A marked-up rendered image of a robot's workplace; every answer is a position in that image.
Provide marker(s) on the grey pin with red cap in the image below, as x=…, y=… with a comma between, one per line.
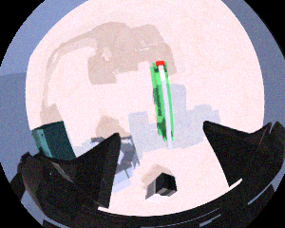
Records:
x=164, y=92

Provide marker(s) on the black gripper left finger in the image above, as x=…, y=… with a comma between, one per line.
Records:
x=93, y=172

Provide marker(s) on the green cradle with two notched uprights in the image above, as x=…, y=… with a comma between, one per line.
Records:
x=157, y=92

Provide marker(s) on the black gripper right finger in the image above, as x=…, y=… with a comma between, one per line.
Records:
x=234, y=148

